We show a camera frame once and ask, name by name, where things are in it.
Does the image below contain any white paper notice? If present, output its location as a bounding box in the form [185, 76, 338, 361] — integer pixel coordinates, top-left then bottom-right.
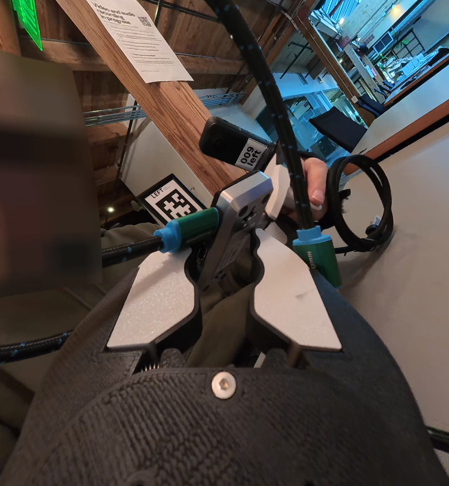
[89, 0, 194, 83]

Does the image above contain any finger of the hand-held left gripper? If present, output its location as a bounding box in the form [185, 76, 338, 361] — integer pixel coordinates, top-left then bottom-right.
[264, 154, 299, 221]

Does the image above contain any white table wooden edge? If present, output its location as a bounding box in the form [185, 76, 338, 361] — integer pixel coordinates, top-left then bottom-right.
[352, 49, 449, 160]

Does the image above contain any green plug HDMI cable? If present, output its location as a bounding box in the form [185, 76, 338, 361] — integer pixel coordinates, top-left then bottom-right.
[203, 0, 343, 289]
[102, 207, 220, 268]

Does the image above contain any HDMI switch box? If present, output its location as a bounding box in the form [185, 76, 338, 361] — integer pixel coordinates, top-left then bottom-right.
[199, 170, 274, 291]

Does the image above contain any black chair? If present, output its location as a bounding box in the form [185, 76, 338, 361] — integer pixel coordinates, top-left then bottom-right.
[309, 106, 367, 152]

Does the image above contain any person's left hand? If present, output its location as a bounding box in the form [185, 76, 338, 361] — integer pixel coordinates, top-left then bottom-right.
[300, 157, 329, 221]

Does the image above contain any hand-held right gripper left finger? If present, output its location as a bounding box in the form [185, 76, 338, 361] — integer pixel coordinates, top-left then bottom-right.
[106, 247, 203, 350]

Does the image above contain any green lit sign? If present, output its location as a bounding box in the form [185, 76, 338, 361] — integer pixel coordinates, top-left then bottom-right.
[12, 0, 43, 52]

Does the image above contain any wooden beam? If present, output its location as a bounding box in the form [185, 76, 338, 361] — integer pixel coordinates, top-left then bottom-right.
[55, 0, 255, 190]

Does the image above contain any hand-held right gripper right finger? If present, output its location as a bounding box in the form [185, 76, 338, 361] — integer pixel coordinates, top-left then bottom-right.
[249, 230, 343, 352]

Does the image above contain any coiled black cable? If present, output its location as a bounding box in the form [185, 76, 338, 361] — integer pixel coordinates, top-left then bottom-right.
[325, 154, 395, 253]

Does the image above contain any person's dark olive clothing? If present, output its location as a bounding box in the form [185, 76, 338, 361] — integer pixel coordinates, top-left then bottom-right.
[0, 222, 265, 486]

